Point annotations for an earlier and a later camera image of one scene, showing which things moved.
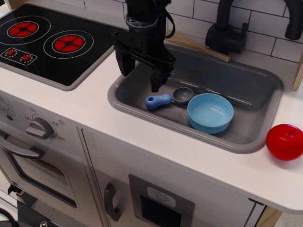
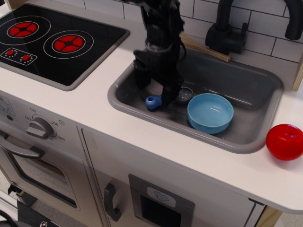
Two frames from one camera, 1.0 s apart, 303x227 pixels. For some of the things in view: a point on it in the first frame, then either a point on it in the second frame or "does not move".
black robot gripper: (146, 39) → (164, 66)
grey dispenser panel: (159, 207) does not move
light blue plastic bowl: (210, 113) does not move
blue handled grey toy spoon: (181, 95) does not move
